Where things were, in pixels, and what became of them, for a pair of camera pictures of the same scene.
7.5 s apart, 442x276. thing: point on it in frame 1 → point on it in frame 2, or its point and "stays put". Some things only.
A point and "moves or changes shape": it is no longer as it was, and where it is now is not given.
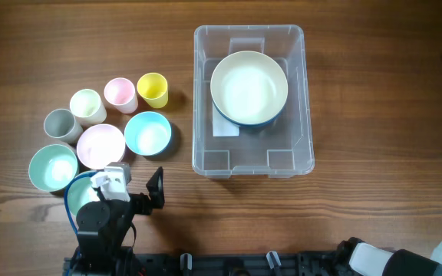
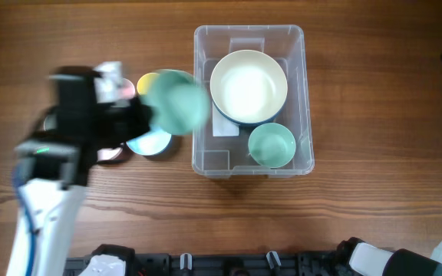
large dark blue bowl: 252,125 stays put
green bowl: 81,192 moves or changes shape
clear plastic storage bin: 279,149 stays put
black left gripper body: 143,201 → 127,119
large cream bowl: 249,87 stays put
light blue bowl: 147,133 stays put
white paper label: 222,126 stays put
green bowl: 52,167 moves or changes shape
